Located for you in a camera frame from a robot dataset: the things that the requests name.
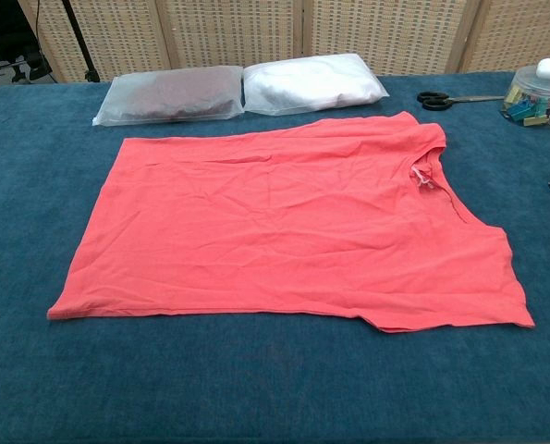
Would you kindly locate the coral red t-shirt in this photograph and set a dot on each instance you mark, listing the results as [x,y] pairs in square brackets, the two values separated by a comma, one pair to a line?
[279,231]

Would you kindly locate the frosted bag with white garment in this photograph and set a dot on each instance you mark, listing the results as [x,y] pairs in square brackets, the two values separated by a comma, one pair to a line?
[311,83]

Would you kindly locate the frosted bag with maroon garment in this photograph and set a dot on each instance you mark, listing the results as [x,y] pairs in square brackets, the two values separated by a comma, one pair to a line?
[173,92]

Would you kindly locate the blue carpet table cover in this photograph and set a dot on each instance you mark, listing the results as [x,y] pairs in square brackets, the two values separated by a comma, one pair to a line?
[274,393]

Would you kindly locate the wicker folding screen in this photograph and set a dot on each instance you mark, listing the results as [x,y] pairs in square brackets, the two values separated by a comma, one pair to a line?
[237,32]

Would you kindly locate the black tripod stand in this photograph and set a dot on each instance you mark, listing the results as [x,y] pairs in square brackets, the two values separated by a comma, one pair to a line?
[78,37]

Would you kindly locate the clear jar of binder clips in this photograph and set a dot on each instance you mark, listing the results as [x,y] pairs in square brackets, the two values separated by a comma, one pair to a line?
[533,108]

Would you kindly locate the black office chair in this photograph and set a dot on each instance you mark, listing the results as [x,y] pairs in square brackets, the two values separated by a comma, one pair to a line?
[36,65]

